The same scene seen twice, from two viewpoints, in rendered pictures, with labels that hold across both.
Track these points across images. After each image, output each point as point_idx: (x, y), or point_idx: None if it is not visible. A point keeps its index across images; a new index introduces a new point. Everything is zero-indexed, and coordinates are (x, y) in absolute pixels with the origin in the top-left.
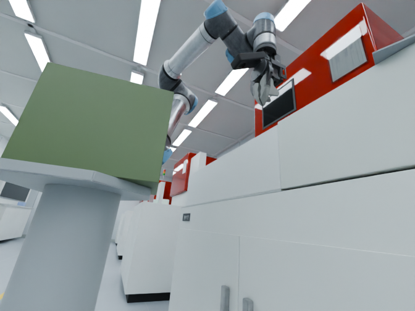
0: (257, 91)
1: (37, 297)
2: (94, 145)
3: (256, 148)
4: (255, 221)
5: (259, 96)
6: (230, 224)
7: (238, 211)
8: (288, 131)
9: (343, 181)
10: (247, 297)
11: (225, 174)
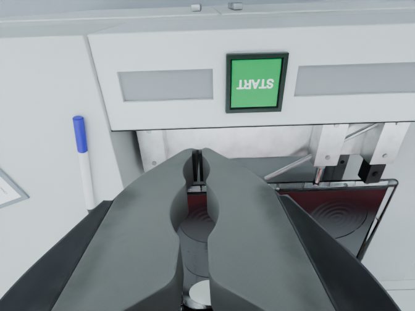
0: (224, 198)
1: None
2: None
3: (170, 28)
4: (184, 17)
5: (209, 171)
6: (251, 15)
7: (230, 16)
8: (68, 31)
9: (44, 24)
10: (200, 11)
11: (304, 20)
